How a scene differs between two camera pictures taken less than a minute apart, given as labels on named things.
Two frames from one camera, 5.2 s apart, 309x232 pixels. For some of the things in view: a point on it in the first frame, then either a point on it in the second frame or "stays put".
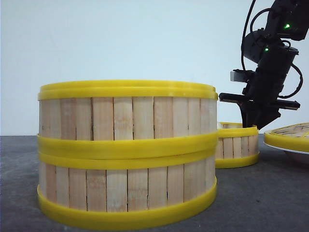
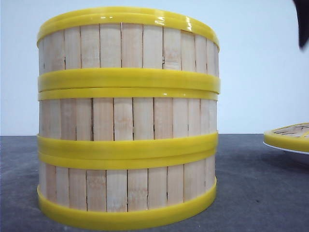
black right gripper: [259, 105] → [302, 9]
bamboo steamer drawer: [99, 191] stays put
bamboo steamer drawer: [236, 145] → [127, 50]
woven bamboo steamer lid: [295, 136] stays put
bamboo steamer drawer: [127, 118] stays put
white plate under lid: [275, 147] stays put
